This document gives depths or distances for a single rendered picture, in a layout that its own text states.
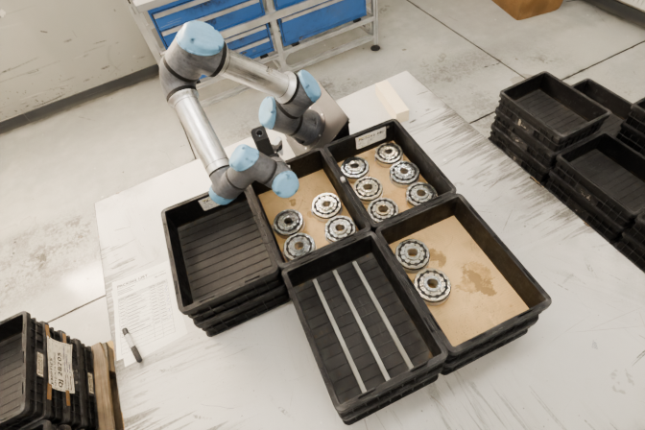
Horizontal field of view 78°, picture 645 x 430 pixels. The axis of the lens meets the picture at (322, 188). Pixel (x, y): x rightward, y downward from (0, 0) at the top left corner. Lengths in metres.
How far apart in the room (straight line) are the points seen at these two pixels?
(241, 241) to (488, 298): 0.78
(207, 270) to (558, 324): 1.08
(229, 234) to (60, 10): 2.71
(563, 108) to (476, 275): 1.31
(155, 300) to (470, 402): 1.05
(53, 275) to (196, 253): 1.59
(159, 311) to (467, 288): 1.01
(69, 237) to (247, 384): 1.96
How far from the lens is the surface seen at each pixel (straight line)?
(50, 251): 3.03
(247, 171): 1.07
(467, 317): 1.21
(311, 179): 1.47
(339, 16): 3.31
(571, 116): 2.34
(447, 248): 1.30
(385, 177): 1.45
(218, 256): 1.38
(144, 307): 1.56
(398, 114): 1.80
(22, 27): 3.83
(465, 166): 1.68
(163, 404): 1.41
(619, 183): 2.26
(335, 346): 1.17
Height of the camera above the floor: 1.94
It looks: 51 degrees down
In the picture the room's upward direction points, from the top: 12 degrees counter-clockwise
